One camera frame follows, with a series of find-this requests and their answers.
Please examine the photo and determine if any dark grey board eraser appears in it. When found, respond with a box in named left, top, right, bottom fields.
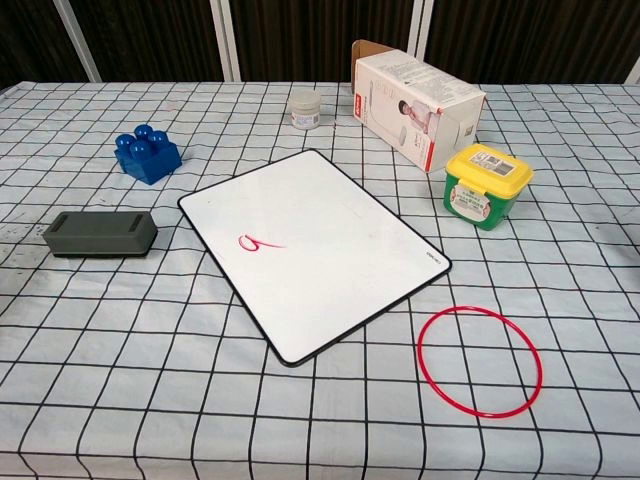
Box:
left=42, top=210, right=159, bottom=259

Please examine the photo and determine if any white dry-erase board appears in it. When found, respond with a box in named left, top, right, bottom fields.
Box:
left=177, top=148, right=454, bottom=369

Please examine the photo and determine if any small white jar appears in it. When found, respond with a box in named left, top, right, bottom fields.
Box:
left=288, top=90, right=322, bottom=132

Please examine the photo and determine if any white cardboard product box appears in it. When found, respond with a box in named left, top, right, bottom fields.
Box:
left=351, top=39, right=487, bottom=174

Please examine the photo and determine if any green tub with yellow lid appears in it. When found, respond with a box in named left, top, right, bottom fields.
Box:
left=443, top=143, right=534, bottom=231

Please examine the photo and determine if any blue toy building block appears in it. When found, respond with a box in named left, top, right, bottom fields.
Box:
left=113, top=124, right=183, bottom=186

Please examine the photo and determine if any white black checkered tablecloth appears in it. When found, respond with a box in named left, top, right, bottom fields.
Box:
left=0, top=81, right=640, bottom=480

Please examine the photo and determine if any white partition frame post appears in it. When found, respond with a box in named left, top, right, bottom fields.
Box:
left=406, top=0, right=435, bottom=66
left=53, top=0, right=102, bottom=83
left=623, top=47, right=640, bottom=85
left=208, top=0, right=242, bottom=83

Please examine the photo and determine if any thin red ring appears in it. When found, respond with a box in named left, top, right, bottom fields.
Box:
left=417, top=305, right=544, bottom=419

